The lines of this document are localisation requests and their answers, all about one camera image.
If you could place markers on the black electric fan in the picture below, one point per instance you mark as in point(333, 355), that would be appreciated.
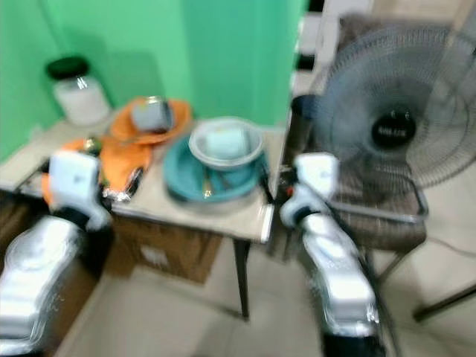
point(394, 130)

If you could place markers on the black metal leg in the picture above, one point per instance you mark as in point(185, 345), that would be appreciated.
point(446, 301)

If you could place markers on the clear glass bowl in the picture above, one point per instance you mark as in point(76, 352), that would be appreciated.
point(199, 149)

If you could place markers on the silver fork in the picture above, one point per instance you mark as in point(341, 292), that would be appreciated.
point(119, 195)

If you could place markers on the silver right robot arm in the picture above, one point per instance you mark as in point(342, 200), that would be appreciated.
point(338, 282)

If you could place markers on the mint green cup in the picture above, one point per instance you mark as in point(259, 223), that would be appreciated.
point(227, 141)

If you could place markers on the teal plate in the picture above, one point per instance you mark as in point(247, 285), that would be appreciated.
point(182, 180)

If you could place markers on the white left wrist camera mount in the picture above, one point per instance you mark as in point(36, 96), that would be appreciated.
point(78, 182)

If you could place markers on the brown cardboard box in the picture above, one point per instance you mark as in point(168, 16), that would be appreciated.
point(163, 249)

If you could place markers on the gold spoon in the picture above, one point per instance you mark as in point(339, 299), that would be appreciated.
point(91, 141)
point(206, 190)

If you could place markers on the orange plate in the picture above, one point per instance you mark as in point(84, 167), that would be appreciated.
point(180, 119)
point(120, 160)

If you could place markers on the beige table with black legs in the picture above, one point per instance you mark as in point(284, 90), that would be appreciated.
point(193, 216)

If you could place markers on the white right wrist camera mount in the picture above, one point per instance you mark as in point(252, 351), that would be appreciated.
point(318, 175)

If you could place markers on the glass jar with black lid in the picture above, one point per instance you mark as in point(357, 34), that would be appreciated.
point(82, 100)

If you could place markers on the grey cup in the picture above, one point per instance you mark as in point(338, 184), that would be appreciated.
point(151, 117)

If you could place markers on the brown wooden cabinet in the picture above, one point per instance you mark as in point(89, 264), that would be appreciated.
point(15, 219)

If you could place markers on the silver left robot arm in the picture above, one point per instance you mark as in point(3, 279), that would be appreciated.
point(37, 290)

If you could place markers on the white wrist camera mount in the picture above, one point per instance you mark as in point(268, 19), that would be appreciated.
point(318, 175)
point(78, 182)

